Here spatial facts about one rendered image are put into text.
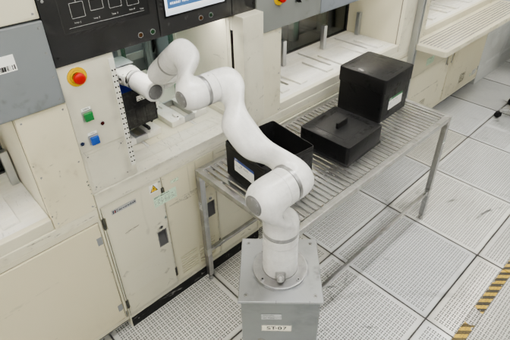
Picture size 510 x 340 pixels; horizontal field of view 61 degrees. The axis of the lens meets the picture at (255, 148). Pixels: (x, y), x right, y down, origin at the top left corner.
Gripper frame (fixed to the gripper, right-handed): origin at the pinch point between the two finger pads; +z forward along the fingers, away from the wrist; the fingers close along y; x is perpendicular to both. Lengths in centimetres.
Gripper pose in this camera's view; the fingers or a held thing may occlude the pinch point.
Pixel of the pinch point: (115, 67)
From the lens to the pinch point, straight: 198.6
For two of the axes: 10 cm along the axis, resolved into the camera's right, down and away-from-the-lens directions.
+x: -0.1, -8.2, -5.8
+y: 7.3, -4.0, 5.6
